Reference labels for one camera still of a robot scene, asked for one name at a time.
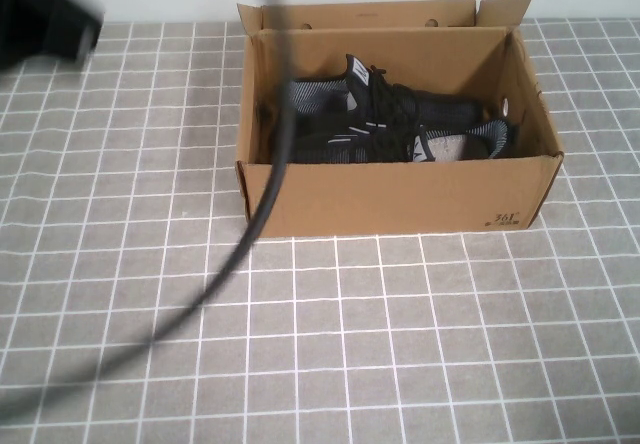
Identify black cable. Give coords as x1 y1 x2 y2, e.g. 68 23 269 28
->
0 0 296 400

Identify grey white-grid tablecloth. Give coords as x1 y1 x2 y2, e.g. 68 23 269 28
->
0 16 640 444

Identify black knit sneaker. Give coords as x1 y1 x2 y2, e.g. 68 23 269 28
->
285 53 502 131
288 118 517 165

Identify brown cardboard shoe box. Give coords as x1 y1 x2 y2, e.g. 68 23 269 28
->
234 0 565 239

